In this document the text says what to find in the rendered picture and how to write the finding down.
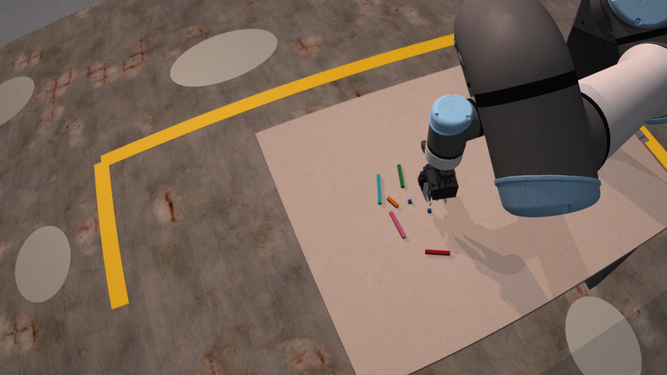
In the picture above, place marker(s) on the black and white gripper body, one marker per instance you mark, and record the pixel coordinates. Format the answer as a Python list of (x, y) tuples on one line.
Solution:
[(448, 187)]

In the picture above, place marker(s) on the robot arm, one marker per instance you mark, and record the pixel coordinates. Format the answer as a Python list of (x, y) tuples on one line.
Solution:
[(545, 145)]

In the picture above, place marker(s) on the orange rod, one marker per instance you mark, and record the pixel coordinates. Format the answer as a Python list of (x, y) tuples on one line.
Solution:
[(390, 200)]

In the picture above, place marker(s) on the pink rod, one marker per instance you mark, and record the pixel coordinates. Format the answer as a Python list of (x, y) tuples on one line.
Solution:
[(397, 224)]

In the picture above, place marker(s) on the red rod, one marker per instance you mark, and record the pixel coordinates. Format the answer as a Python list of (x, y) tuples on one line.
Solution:
[(437, 252)]

